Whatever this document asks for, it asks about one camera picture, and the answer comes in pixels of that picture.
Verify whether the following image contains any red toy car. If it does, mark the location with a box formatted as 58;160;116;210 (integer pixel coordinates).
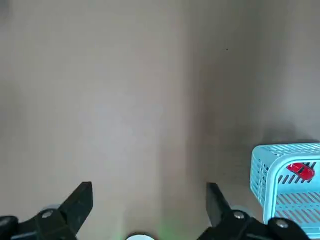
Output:
285;162;316;181

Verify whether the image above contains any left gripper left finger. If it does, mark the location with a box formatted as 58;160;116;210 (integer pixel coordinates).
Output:
0;181;94;240

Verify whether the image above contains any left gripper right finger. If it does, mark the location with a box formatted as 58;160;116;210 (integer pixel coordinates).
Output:
197;182;316;240

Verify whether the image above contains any light blue plastic basket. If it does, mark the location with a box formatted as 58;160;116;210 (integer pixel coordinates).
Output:
249;142;320;240

